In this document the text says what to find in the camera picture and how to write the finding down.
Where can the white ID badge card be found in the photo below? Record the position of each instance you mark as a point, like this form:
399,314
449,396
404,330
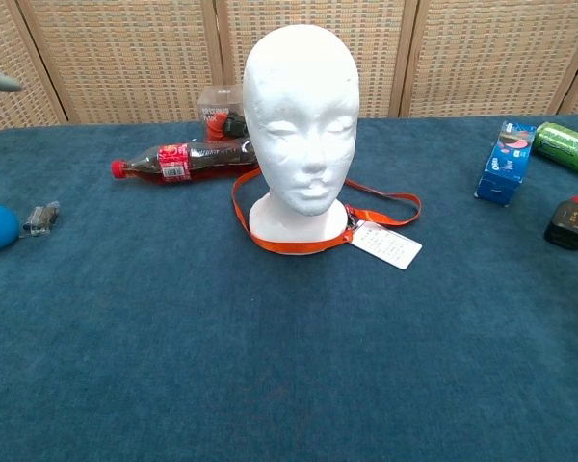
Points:
387,248

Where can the white foam mannequin head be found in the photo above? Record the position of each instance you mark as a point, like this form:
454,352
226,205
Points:
298,96

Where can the woven wooden folding screen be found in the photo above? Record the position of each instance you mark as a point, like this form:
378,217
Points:
125,58

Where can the small clear wrapped metal item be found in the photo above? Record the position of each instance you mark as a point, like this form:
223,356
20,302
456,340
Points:
41,220

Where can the cola bottle with red cap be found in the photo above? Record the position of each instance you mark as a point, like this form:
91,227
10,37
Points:
173,163

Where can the clear plastic box red contents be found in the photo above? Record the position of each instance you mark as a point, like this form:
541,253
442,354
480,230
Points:
217,108

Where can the blue table cloth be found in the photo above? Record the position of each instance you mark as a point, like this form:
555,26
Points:
101,337

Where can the blue Oreo cookie box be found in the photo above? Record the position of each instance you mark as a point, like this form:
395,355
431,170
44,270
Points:
506,163

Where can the green drink can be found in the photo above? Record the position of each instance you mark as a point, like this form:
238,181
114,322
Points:
566,146

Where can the small black bottle red cap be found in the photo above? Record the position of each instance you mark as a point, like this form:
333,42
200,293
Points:
570,223

